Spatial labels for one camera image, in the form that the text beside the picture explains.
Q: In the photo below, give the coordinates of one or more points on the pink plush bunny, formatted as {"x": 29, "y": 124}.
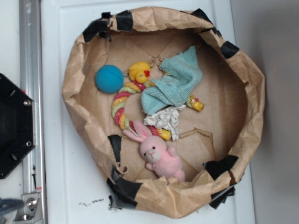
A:
{"x": 160, "y": 158}

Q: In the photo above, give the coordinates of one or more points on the white tray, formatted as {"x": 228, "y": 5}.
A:
{"x": 76, "y": 191}

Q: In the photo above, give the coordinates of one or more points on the white crumpled cloth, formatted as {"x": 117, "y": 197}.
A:
{"x": 164, "y": 123}

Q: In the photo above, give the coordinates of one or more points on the brown paper bag bin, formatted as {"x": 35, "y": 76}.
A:
{"x": 215, "y": 144}

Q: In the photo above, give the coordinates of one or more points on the yellow rubber duck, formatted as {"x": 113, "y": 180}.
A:
{"x": 139, "y": 72}

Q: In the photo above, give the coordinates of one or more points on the blue rubber ball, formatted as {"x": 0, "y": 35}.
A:
{"x": 109, "y": 79}

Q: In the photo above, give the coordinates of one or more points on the teal terry cloth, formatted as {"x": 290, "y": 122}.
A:
{"x": 181, "y": 75}

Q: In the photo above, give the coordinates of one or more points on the multicolour rope ring toy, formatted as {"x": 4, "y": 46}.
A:
{"x": 118, "y": 110}

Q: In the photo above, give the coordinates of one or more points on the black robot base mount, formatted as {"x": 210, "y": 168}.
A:
{"x": 16, "y": 126}

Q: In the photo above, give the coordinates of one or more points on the metal corner bracket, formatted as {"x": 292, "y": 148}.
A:
{"x": 32, "y": 211}

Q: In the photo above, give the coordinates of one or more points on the aluminium extrusion rail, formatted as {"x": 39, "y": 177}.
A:
{"x": 34, "y": 175}

